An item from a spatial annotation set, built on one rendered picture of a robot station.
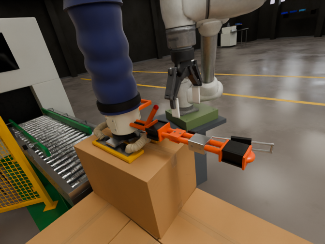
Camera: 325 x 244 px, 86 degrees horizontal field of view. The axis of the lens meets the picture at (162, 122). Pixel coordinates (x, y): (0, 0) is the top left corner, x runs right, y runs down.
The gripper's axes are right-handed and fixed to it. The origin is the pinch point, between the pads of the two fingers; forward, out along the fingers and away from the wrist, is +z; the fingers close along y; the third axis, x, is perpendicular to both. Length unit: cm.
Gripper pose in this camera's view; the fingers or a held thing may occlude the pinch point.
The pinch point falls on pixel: (186, 106)
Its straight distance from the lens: 65.0
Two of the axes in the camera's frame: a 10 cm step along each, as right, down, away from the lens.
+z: 1.4, 8.8, 4.5
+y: -6.4, 4.2, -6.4
